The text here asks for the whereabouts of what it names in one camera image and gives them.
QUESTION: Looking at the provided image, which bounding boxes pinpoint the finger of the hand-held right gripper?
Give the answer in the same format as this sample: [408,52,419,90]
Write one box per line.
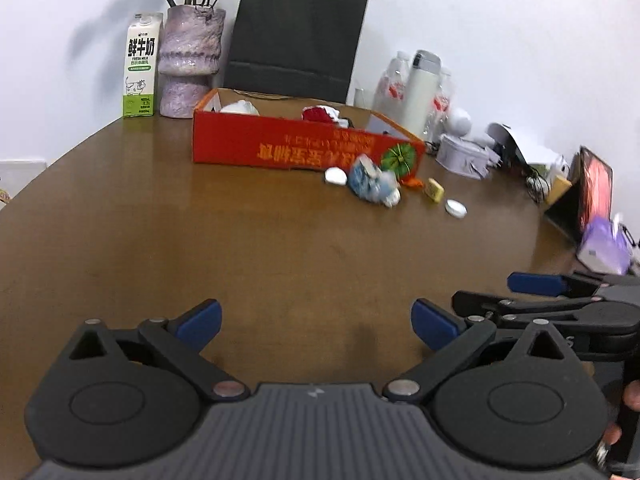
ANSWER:
[507,270,640,297]
[452,285,640,344]

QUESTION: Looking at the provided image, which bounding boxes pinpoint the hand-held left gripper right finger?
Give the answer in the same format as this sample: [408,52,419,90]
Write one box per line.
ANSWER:
[382,297,577,404]

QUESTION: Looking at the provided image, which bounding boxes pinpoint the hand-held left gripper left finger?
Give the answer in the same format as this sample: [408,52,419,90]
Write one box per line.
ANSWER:
[67,298,252,402]

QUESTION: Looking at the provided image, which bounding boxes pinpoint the orange cardboard box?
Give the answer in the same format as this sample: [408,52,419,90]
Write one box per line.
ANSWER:
[192,87,426,176]

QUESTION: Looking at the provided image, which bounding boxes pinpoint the person's right hand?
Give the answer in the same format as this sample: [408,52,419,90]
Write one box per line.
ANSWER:
[603,379,640,445]

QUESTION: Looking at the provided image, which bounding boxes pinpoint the purple tissue pack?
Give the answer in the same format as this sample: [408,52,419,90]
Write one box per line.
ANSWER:
[577,213,636,276]

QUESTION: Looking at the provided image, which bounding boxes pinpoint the wooden desk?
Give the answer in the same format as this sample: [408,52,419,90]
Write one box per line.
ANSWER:
[0,109,608,480]

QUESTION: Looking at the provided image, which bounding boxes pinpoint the yellow block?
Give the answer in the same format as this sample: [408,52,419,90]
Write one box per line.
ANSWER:
[544,175,574,206]

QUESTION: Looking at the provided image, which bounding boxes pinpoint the black tablet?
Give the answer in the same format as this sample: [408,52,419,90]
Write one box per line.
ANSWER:
[543,145,615,246]

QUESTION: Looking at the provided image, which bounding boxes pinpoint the white flat box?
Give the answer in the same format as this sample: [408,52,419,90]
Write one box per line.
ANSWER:
[520,145,571,171]

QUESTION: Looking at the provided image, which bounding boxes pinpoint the white charger plug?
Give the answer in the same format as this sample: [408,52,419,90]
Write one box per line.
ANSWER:
[482,142,506,169]

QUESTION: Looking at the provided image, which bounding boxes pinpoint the white round tin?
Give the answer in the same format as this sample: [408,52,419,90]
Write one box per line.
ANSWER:
[434,134,494,179]

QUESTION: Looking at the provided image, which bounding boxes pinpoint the white and black device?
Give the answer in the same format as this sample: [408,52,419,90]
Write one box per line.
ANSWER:
[487,122,532,162]

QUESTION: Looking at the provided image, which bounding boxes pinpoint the blue and white crumpled packet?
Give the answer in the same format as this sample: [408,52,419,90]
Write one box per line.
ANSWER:
[348,155,402,209]

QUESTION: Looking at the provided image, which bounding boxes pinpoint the green paper fan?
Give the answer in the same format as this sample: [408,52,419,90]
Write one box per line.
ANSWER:
[380,142,416,179]

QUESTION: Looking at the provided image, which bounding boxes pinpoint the white round gadget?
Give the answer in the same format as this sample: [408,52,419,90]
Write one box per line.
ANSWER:
[444,108,474,136]

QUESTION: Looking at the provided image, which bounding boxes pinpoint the clear red-label water bottle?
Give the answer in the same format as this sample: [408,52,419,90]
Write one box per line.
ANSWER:
[425,67,456,142]
[375,50,413,116]

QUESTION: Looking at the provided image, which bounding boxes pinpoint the white thermos bottle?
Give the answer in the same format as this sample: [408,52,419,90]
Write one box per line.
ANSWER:
[400,49,442,134]

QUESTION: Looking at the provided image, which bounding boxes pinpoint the red fabric item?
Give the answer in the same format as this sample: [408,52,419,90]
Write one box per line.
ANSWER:
[301,104,342,124]

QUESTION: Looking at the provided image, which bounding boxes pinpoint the green and white milk carton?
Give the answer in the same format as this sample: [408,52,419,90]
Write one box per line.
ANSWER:
[122,12,164,119]

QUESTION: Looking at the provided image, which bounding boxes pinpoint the purple marbled ceramic vase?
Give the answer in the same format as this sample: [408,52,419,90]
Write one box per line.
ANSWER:
[157,5,227,120]

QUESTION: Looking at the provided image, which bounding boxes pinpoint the black paper bag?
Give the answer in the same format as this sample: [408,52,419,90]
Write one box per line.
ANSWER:
[222,0,371,106]

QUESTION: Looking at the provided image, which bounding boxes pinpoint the black tangled cable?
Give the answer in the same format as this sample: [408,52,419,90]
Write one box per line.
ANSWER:
[524,167,551,204]

